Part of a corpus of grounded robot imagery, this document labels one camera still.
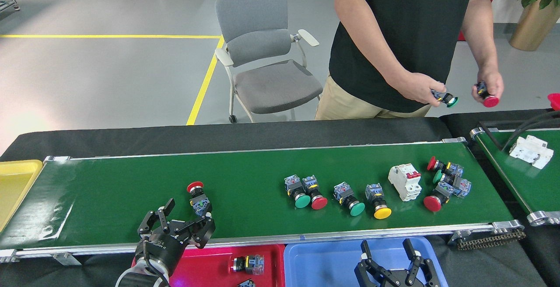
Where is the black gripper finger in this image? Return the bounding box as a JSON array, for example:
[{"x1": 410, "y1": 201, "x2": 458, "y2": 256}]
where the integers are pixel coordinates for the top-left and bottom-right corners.
[
  {"x1": 138, "y1": 198, "x2": 175, "y2": 237},
  {"x1": 402, "y1": 238, "x2": 440, "y2": 287},
  {"x1": 354, "y1": 240, "x2": 396, "y2": 287},
  {"x1": 175, "y1": 213, "x2": 216, "y2": 249}
]

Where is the potted plant gold pot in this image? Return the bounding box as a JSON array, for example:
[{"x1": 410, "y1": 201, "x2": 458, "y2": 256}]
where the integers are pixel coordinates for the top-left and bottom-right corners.
[{"x1": 509, "y1": 0, "x2": 560, "y2": 52}]

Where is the person's right hand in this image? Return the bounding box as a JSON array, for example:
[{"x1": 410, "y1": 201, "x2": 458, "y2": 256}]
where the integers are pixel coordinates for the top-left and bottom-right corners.
[{"x1": 396, "y1": 72, "x2": 448, "y2": 107}]

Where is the green conveyor belt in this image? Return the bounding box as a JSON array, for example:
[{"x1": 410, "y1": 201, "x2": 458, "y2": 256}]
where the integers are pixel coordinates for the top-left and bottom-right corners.
[
  {"x1": 0, "y1": 137, "x2": 525, "y2": 266},
  {"x1": 469, "y1": 126, "x2": 560, "y2": 226}
]

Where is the person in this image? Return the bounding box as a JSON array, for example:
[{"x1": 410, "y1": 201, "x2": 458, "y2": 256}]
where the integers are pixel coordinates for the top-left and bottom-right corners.
[{"x1": 314, "y1": 0, "x2": 519, "y2": 120}]

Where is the conveyor drive chain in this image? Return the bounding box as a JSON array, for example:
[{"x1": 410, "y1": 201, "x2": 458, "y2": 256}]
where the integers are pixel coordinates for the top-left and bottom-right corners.
[{"x1": 455, "y1": 229, "x2": 526, "y2": 251}]

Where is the blue plastic tray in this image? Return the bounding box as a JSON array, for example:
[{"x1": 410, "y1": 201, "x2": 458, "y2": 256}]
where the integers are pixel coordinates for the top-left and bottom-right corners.
[{"x1": 283, "y1": 236, "x2": 449, "y2": 287}]

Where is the red plastic tray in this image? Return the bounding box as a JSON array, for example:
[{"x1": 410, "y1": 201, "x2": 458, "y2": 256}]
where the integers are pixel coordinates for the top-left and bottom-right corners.
[{"x1": 131, "y1": 244, "x2": 286, "y2": 287}]

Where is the black table cloth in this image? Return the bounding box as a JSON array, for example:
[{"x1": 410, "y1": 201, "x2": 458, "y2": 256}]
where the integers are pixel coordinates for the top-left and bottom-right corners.
[
  {"x1": 440, "y1": 109, "x2": 560, "y2": 287},
  {"x1": 0, "y1": 116, "x2": 547, "y2": 287}
]

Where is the grey office chair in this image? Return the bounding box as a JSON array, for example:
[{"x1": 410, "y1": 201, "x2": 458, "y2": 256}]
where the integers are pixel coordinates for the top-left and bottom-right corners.
[{"x1": 214, "y1": 0, "x2": 324, "y2": 123}]

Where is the black cable loop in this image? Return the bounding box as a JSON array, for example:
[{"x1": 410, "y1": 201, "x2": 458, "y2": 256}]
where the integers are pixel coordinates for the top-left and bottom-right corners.
[{"x1": 479, "y1": 110, "x2": 560, "y2": 153}]

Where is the red fire extinguisher cabinet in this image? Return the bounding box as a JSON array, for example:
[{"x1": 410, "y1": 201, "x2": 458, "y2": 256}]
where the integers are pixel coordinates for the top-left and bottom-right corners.
[{"x1": 457, "y1": 0, "x2": 496, "y2": 42}]

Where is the person's left hand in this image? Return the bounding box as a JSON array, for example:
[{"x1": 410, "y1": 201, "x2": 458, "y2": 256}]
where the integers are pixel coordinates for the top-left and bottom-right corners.
[{"x1": 472, "y1": 69, "x2": 504, "y2": 104}]

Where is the green mushroom push button switch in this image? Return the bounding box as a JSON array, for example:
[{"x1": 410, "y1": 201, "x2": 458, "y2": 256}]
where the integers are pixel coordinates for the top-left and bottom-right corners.
[
  {"x1": 333, "y1": 182, "x2": 366, "y2": 217},
  {"x1": 432, "y1": 170, "x2": 472, "y2": 198},
  {"x1": 284, "y1": 175, "x2": 312, "y2": 209},
  {"x1": 431, "y1": 88, "x2": 459, "y2": 109}
]

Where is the yellow plastic tray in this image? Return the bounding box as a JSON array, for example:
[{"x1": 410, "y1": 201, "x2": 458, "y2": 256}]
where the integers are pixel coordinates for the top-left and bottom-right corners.
[{"x1": 0, "y1": 159, "x2": 43, "y2": 233}]

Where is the black head push button switch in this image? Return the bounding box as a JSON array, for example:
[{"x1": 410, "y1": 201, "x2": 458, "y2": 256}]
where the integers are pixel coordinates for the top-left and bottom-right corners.
[{"x1": 231, "y1": 255, "x2": 266, "y2": 276}]

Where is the white circuit breaker red lever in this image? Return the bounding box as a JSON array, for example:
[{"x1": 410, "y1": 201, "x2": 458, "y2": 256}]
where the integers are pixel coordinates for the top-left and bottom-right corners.
[
  {"x1": 388, "y1": 163, "x2": 423, "y2": 202},
  {"x1": 509, "y1": 135, "x2": 554, "y2": 170}
]

